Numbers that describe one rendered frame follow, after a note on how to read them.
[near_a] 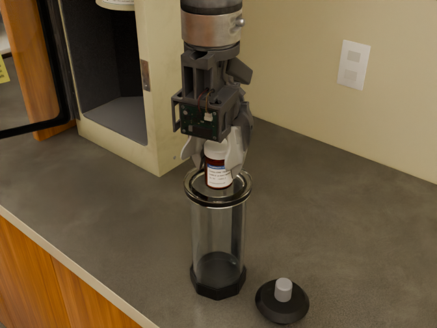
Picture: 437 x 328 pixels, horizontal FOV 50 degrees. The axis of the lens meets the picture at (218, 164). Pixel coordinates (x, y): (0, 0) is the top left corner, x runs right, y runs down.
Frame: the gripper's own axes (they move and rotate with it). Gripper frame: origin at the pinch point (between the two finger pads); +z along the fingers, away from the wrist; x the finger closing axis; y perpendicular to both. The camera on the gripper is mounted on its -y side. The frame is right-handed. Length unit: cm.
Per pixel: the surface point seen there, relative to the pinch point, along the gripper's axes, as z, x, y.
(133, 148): 20.9, -34.3, -25.8
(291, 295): 21.3, 14.0, 1.9
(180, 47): -4.2, -23.6, -32.6
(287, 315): 22.4, 14.5, 5.2
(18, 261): 52, -61, -5
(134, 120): 18, -39, -34
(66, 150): 26, -55, -24
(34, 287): 59, -57, -4
